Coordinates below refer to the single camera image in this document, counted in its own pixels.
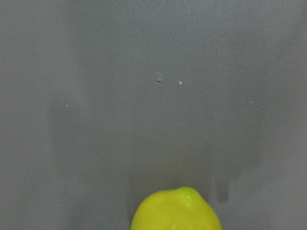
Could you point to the yellow lemon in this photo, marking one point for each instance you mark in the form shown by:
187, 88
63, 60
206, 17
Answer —
176, 209

